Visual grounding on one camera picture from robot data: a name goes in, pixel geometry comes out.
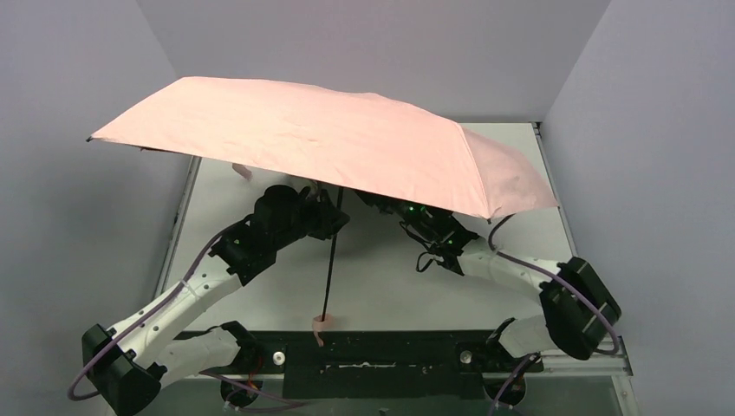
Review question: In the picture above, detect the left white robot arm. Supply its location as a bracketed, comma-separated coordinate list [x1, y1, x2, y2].
[81, 185, 350, 415]

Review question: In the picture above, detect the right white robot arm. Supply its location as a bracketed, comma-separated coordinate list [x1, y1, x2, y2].
[356, 191, 621, 361]

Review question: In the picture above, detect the pink folding umbrella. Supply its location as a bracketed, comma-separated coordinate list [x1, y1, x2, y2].
[86, 75, 560, 348]

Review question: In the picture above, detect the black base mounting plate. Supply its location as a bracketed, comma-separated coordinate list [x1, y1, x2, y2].
[213, 330, 520, 400]

